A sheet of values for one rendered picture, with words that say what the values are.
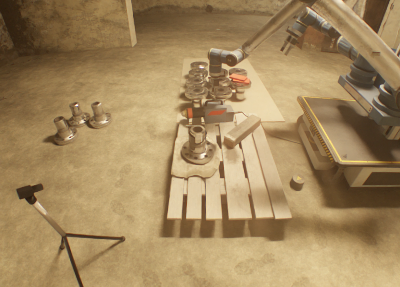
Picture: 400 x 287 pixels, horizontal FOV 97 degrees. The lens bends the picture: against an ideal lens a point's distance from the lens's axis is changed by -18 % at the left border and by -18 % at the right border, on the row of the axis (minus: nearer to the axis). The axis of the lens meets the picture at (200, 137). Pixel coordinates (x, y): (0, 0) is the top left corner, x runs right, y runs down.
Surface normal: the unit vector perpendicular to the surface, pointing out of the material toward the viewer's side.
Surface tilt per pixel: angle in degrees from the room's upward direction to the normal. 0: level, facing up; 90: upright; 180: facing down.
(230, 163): 0
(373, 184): 90
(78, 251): 0
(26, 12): 90
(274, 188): 0
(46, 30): 91
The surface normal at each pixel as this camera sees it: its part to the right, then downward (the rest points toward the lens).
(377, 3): 0.00, 0.63
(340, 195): 0.00, -0.77
